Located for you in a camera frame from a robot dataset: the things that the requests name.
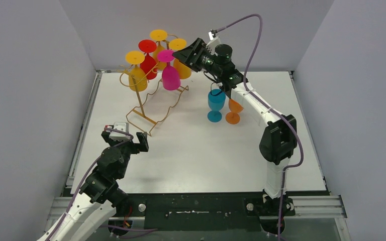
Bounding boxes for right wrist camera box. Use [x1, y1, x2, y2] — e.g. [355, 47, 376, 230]
[207, 30, 221, 50]

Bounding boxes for red plastic wine glass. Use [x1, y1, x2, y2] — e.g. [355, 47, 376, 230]
[138, 39, 157, 80]

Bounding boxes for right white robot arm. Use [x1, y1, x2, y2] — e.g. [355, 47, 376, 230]
[172, 37, 297, 215]

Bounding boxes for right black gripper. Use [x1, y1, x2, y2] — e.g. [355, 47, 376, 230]
[174, 39, 223, 77]

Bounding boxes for yellow back wine glass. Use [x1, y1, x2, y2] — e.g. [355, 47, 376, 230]
[149, 29, 168, 73]

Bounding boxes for orange plastic wine glass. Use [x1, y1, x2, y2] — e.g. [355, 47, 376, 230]
[225, 99, 243, 125]

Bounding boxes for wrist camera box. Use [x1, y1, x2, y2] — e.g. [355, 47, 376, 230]
[207, 30, 221, 50]
[110, 122, 129, 141]

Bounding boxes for black base frame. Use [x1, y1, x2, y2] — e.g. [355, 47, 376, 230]
[116, 192, 296, 234]

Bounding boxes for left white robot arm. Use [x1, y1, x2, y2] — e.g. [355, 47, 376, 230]
[40, 126, 149, 240]

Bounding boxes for gold wire glass rack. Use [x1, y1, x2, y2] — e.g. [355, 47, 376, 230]
[117, 33, 189, 137]

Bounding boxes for magenta plastic wine glass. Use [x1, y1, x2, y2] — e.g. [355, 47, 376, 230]
[157, 50, 181, 91]

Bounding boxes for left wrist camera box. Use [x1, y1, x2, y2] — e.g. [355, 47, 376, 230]
[110, 122, 129, 141]

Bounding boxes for blue plastic wine glass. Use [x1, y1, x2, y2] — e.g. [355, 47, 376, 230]
[207, 89, 226, 123]

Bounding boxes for yellow wine glass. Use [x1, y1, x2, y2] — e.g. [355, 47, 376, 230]
[169, 38, 191, 79]
[125, 51, 148, 92]
[149, 29, 168, 73]

